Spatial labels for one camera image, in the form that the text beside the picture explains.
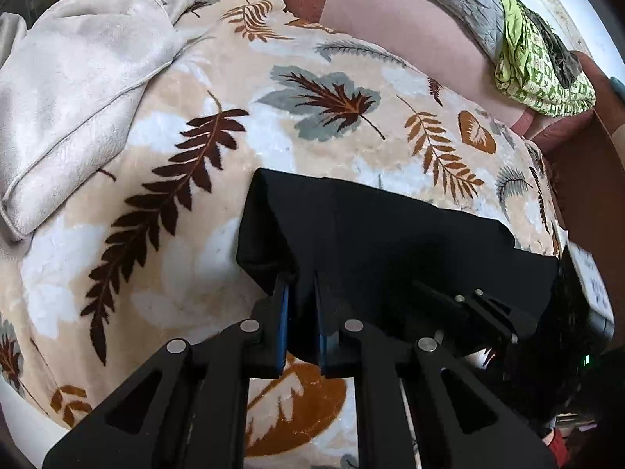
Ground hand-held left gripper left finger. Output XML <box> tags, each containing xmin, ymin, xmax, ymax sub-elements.
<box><xmin>41</xmin><ymin>272</ymin><xmax>295</xmax><ymax>469</ymax></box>

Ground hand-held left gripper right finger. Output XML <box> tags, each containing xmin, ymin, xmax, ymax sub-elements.
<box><xmin>314</xmin><ymin>272</ymin><xmax>558</xmax><ymax>469</ymax></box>

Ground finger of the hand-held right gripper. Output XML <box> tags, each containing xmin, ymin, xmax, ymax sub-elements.
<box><xmin>412</xmin><ymin>280</ymin><xmax>539</xmax><ymax>347</ymax></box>

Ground black pants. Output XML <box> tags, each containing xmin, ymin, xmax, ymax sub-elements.
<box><xmin>236</xmin><ymin>167</ymin><xmax>560</xmax><ymax>363</ymax></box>

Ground brown wooden headboard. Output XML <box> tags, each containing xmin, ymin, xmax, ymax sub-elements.
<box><xmin>542</xmin><ymin>107</ymin><xmax>625</xmax><ymax>255</ymax></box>

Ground leaf print plush blanket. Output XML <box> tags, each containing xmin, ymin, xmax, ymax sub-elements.
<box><xmin>0</xmin><ymin>0</ymin><xmax>567</xmax><ymax>469</ymax></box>

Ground green patterned cloth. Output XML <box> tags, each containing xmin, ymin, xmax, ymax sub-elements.
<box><xmin>486</xmin><ymin>0</ymin><xmax>597</xmax><ymax>118</ymax></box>

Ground dark grey cloth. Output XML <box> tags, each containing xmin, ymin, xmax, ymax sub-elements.
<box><xmin>527</xmin><ymin>10</ymin><xmax>582</xmax><ymax>90</ymax></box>

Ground pink quilted bedding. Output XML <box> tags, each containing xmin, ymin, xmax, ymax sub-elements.
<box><xmin>283</xmin><ymin>0</ymin><xmax>606</xmax><ymax>152</ymax></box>

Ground beige plush blanket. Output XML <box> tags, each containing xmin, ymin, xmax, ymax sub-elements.
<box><xmin>0</xmin><ymin>0</ymin><xmax>220</xmax><ymax>242</ymax></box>

